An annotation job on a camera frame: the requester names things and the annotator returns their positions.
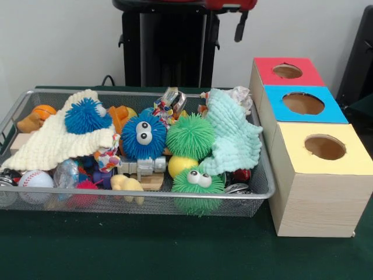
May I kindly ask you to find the mint knitted cloth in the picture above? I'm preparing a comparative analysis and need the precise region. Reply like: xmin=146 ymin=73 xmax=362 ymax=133
xmin=199 ymin=88 xmax=263 ymax=176

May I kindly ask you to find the cream knitted cloth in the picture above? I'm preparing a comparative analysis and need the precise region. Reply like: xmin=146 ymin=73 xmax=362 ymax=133
xmin=0 ymin=89 xmax=117 ymax=172

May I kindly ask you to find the dark green table cloth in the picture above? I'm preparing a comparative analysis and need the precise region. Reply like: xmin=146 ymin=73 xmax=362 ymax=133
xmin=0 ymin=85 xmax=373 ymax=280
xmin=346 ymin=96 xmax=373 ymax=141

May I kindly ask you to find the yellow foam toy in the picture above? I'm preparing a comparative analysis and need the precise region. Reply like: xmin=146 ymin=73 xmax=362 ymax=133
xmin=110 ymin=174 xmax=145 ymax=205

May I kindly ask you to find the black upright panel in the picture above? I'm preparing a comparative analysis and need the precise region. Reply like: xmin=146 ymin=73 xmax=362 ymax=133
xmin=336 ymin=5 xmax=373 ymax=103

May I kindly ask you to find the white baseball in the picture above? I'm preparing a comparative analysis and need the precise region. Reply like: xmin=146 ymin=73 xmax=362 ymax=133
xmin=17 ymin=170 xmax=55 ymax=204

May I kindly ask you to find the yellow ball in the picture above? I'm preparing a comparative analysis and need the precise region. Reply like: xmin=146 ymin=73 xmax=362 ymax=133
xmin=168 ymin=155 xmax=199 ymax=179

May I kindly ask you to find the blue spiky googly-eyed ball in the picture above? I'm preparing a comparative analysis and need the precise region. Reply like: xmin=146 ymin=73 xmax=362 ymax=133
xmin=121 ymin=110 xmax=167 ymax=160
xmin=64 ymin=97 xmax=113 ymax=135

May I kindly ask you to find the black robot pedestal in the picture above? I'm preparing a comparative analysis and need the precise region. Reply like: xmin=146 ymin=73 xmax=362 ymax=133
xmin=112 ymin=0 xmax=221 ymax=88

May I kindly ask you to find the wooden box with three holes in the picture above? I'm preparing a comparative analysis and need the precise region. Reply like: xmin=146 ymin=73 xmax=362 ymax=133
xmin=249 ymin=57 xmax=373 ymax=237

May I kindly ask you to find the green spiky googly-eyed ball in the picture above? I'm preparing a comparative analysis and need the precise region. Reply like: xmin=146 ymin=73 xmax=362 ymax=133
xmin=171 ymin=166 xmax=227 ymax=216

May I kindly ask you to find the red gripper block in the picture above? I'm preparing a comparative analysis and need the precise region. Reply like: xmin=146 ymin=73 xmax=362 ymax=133
xmin=206 ymin=0 xmax=259 ymax=43

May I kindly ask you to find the orange mini basketball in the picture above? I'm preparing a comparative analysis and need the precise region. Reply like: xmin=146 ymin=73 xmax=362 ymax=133
xmin=31 ymin=104 xmax=58 ymax=121

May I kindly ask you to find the shallow grey mesh bin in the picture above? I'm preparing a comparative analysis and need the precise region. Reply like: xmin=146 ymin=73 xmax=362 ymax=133
xmin=0 ymin=89 xmax=276 ymax=218

